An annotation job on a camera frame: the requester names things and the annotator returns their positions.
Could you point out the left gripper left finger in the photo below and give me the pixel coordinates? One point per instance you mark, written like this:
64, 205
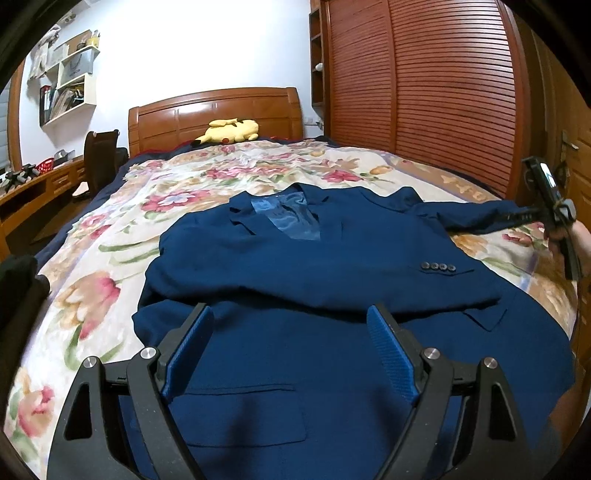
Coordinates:
90, 440

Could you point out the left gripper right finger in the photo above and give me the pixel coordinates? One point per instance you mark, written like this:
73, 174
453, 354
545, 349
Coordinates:
463, 418

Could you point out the navy blue suit jacket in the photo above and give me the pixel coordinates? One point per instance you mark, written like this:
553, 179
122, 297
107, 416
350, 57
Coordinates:
291, 386

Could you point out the right hand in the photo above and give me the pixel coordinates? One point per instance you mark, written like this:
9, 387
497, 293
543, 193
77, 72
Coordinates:
579, 237

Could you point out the floral bed quilt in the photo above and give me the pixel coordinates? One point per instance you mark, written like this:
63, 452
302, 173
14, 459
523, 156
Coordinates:
97, 270

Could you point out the louvered wooden wardrobe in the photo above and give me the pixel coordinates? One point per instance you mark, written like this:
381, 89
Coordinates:
438, 82

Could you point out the long wooden desk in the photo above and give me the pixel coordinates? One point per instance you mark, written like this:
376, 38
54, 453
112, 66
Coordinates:
21, 203

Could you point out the dark wooden chair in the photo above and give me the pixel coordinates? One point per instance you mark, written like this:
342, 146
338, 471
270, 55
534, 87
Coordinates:
102, 161

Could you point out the red basket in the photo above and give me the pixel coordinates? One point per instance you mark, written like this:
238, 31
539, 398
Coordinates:
45, 166

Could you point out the wooden headboard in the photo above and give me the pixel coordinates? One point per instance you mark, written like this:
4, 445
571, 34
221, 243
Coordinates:
166, 124

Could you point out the yellow Pikachu plush toy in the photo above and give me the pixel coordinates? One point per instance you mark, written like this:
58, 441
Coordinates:
228, 132

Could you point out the grey window blind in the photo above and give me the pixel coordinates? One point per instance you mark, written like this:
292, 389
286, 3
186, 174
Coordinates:
4, 102

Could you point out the wooden door with handle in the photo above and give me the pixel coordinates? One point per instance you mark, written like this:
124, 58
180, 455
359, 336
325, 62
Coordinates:
567, 117

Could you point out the white wall shelf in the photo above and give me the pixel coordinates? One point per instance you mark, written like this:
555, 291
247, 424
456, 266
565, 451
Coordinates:
63, 74

